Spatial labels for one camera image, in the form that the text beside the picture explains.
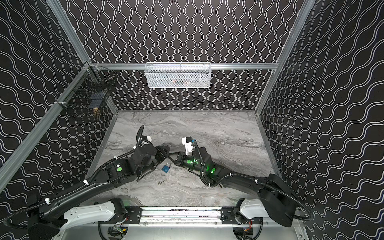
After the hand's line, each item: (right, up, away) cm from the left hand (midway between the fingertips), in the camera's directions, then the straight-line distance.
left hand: (174, 151), depth 68 cm
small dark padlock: (-8, -14, +21) cm, 27 cm away
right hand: (-4, -3, +2) cm, 6 cm away
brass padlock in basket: (-45, +20, +13) cm, 51 cm away
